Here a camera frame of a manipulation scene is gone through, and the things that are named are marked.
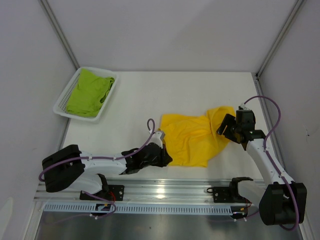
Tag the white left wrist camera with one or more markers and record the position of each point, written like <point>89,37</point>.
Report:
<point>158,138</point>

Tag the slotted cable duct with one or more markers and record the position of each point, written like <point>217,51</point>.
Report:
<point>132,208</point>

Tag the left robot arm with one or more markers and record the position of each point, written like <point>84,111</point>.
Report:
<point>75,169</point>

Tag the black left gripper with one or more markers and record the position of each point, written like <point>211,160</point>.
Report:
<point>165,158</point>

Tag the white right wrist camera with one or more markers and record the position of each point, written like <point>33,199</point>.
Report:
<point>243,107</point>

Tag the frame post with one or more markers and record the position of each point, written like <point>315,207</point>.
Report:
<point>53,20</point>
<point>288,23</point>

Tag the left frame post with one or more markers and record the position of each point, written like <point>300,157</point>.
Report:
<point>53,20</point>

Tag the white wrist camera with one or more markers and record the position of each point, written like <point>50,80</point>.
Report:
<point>158,138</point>
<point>243,107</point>

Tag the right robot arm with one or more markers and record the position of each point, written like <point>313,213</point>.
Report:
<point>283,201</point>

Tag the yellow shorts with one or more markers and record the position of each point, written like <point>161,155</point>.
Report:
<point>191,141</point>

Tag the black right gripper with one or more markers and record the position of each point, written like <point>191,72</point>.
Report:
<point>228,120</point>

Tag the white plastic basket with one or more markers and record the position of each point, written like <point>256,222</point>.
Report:
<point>59,107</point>

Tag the aluminium mounting rail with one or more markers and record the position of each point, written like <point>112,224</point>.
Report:
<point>143,191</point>

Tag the green shorts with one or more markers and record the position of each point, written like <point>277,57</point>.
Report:
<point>89,94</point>

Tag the right frame post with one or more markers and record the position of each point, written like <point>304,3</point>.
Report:
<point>288,23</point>

